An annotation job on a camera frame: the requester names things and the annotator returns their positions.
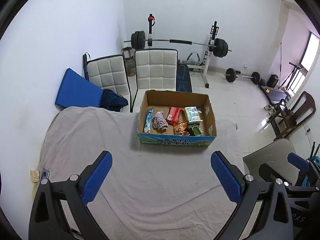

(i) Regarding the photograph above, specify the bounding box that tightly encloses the blue long snack packet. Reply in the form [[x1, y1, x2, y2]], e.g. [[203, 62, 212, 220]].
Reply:
[[144, 108, 153, 133]]

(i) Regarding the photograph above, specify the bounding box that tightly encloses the white padded chair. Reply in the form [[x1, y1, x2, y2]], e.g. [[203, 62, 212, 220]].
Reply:
[[132, 48, 178, 112], [82, 53, 131, 112]]

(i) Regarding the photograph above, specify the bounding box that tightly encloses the floor barbell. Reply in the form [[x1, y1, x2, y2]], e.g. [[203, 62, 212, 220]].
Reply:
[[224, 68, 261, 85]]

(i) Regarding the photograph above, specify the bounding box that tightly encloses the barbell on rack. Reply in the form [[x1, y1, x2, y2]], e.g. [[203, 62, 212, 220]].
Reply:
[[124, 31, 232, 58]]

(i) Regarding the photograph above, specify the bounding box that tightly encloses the treadmill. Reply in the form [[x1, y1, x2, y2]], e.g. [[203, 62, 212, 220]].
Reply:
[[258, 85, 291, 105]]

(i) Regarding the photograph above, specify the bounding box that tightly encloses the yellow tissue pack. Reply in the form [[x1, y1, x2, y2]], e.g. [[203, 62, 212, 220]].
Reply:
[[184, 106, 203, 124]]

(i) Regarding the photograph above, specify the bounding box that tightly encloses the purple cloth bundle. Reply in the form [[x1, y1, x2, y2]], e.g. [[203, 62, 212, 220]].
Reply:
[[153, 111, 169, 131]]

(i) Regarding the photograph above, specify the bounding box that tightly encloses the right white padded chair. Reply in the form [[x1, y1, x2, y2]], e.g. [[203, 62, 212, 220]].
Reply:
[[132, 48, 178, 112]]

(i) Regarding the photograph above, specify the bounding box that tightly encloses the open cardboard box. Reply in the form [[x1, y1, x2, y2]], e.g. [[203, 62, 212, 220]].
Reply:
[[137, 90, 217, 147]]

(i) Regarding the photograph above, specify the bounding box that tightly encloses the black blue bench pad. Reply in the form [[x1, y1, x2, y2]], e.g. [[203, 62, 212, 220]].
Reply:
[[176, 64, 192, 93]]

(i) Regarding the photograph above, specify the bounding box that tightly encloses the beige plastic chair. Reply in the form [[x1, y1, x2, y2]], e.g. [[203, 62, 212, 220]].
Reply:
[[243, 139, 299, 185]]

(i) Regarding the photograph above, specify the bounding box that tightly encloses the left white padded chair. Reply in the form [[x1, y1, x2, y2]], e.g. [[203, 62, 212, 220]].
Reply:
[[82, 53, 131, 112]]

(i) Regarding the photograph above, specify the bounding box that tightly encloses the white weight bench rack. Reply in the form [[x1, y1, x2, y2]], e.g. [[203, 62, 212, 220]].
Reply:
[[148, 14, 219, 88]]

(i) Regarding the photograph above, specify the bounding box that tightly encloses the brown wooden chair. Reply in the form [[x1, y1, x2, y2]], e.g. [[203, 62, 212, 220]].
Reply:
[[267, 91, 316, 141]]

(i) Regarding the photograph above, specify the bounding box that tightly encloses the blue smartphone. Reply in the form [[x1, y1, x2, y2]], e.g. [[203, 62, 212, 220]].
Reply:
[[41, 168, 50, 180]]

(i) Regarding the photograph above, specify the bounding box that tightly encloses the orange snack bag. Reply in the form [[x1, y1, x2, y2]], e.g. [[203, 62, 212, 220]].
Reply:
[[174, 122, 188, 136]]

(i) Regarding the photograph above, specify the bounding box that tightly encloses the red snack packet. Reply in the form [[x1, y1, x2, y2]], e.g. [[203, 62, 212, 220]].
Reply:
[[166, 107, 184, 125]]

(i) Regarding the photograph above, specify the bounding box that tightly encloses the green snack bag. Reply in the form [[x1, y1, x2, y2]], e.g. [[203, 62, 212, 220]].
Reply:
[[185, 124, 202, 137]]

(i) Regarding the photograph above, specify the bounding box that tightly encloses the dark blue garment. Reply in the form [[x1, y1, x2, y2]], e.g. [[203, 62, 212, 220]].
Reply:
[[100, 89, 129, 112]]

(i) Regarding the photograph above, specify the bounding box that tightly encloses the black speaker box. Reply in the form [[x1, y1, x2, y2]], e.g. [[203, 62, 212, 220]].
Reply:
[[266, 74, 279, 88]]

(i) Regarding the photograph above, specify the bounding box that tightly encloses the blue foam mat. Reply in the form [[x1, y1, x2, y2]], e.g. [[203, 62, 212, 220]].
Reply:
[[55, 68, 103, 108]]

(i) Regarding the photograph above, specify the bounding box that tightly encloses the grey table cloth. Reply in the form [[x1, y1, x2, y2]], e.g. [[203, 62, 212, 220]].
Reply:
[[39, 107, 244, 239]]

